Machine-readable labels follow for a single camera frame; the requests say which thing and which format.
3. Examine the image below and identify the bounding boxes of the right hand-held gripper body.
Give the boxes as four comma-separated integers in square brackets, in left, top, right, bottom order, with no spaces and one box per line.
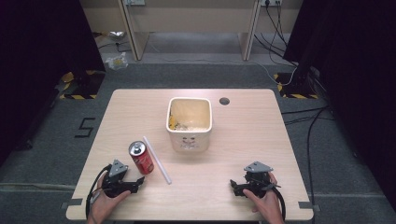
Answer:
[242,161,282,199]

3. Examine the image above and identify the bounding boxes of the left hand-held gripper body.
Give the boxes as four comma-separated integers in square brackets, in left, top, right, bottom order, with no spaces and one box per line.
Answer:
[101,159,133,199]

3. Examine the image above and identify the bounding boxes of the red drink can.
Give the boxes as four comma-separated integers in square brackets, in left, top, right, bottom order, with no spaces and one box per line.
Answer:
[128,140,155,175]

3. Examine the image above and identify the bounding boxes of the white straw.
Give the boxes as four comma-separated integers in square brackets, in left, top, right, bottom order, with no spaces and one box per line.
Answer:
[142,135,173,186]

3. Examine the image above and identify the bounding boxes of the white square bin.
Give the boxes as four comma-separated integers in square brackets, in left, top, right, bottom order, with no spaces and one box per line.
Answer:
[165,96,214,154]

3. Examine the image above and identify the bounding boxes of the person's left hand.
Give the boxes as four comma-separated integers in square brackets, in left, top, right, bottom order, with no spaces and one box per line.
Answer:
[87,180,132,224]

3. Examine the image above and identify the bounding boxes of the person's right hand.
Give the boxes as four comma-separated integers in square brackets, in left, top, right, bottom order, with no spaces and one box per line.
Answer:
[242,172,285,224]

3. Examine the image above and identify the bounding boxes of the grey tape strip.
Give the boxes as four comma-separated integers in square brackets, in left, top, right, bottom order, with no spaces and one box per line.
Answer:
[60,198,84,210]
[297,201,321,213]

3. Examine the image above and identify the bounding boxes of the paper scraps in bin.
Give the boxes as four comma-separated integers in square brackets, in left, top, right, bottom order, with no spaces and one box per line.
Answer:
[168,114,209,132]

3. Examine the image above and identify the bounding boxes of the hazard-striped stand base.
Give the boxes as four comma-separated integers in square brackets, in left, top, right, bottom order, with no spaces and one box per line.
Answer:
[58,69,106,101]
[273,72,320,100]

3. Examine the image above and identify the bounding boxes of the crumpled clear plastic bag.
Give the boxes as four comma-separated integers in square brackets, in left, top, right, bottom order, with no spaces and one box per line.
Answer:
[105,51,130,72]

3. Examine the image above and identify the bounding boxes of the black curtain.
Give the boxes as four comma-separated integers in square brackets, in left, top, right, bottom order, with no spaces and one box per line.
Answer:
[0,0,106,166]
[282,0,396,213]

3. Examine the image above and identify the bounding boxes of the crumpled foil wrapper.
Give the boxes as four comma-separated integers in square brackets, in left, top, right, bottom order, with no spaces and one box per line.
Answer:
[106,30,126,40]

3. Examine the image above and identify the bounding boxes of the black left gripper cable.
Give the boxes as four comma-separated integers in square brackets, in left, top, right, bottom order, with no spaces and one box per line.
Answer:
[85,163,112,219]

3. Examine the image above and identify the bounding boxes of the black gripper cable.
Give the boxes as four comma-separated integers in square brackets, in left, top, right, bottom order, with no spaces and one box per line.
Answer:
[273,186,287,221]
[85,163,112,219]

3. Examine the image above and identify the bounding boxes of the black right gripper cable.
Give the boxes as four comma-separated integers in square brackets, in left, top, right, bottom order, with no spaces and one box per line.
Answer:
[273,186,287,221]

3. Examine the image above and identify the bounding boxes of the long black floor cable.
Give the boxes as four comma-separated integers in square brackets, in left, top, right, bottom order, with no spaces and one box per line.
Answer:
[305,105,330,224]

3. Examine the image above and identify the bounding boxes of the white floor cable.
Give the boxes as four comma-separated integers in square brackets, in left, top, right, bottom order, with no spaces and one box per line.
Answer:
[248,60,299,87]

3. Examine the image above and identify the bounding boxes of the beige wooden desk frame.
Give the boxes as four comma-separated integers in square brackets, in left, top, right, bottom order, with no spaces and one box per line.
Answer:
[117,0,262,63]

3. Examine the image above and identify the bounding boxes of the black socket cables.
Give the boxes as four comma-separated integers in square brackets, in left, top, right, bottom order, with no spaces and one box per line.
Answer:
[253,3,298,67]

